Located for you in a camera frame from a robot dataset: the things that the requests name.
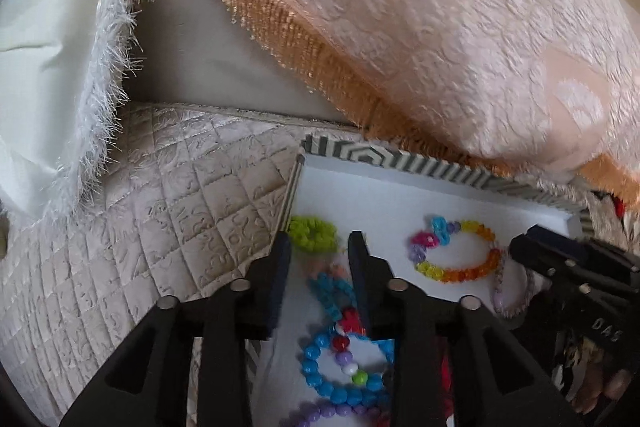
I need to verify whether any pale pink bead bracelet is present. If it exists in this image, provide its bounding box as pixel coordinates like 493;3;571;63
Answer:
492;251;537;319

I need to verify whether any person's right hand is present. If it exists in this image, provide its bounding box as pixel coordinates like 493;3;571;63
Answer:
570;341;635;414

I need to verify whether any blue faceted bead bracelet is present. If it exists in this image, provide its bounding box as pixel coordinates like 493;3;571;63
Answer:
308;271;359;324

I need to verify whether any lime green fuzzy scrunchie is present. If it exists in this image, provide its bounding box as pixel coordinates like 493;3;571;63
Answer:
287;216;337;253

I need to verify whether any rainbow bead bracelet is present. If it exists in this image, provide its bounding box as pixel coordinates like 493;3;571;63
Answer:
409;215;503;284

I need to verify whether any blue multicoloured bead bracelet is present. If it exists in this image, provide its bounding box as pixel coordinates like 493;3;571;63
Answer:
300;307;397;409

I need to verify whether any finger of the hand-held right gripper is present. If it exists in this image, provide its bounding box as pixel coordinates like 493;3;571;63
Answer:
525;224;640;269
509;234;592;282

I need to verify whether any peach fringed pillow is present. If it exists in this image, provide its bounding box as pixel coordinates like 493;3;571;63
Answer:
150;0;640;210

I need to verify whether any striped cardboard box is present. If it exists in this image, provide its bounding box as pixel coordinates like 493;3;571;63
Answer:
250;134;597;427

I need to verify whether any round white satin cushion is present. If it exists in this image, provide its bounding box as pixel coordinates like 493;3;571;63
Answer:
0;0;157;228

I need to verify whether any purple bead bracelet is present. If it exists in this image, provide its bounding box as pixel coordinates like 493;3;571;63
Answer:
279;399;392;427

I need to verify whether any grey quilted blanket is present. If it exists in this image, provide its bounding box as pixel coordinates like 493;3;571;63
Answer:
0;101;312;427

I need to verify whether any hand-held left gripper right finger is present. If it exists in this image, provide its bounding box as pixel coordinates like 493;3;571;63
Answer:
347;230;584;427

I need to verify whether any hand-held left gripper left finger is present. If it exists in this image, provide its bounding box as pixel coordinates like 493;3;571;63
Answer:
60;232;293;427

